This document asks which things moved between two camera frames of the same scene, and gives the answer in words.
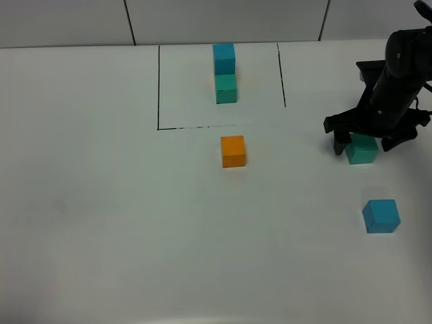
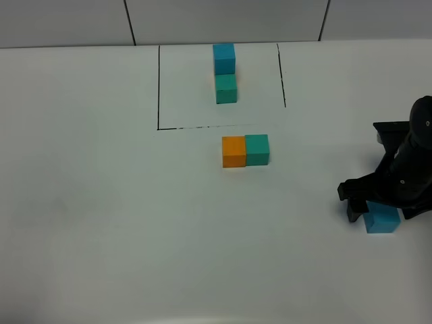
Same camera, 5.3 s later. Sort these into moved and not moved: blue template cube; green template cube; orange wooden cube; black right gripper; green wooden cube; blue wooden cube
Moved: black right gripper; green wooden cube
Not moved: blue template cube; blue wooden cube; orange wooden cube; green template cube
